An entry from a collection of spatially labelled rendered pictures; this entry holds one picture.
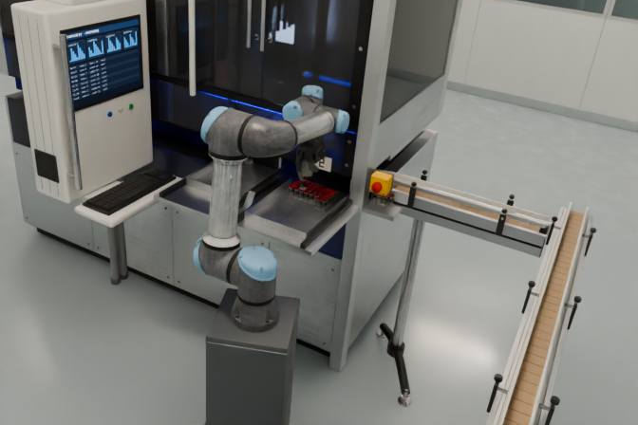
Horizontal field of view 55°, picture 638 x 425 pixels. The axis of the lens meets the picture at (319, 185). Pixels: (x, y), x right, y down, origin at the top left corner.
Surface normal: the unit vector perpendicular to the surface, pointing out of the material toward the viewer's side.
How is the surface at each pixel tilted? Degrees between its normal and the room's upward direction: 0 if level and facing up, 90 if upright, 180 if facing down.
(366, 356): 0
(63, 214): 90
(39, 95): 90
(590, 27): 90
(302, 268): 90
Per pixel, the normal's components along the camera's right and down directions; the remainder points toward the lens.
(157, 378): 0.08, -0.88
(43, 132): -0.47, 0.37
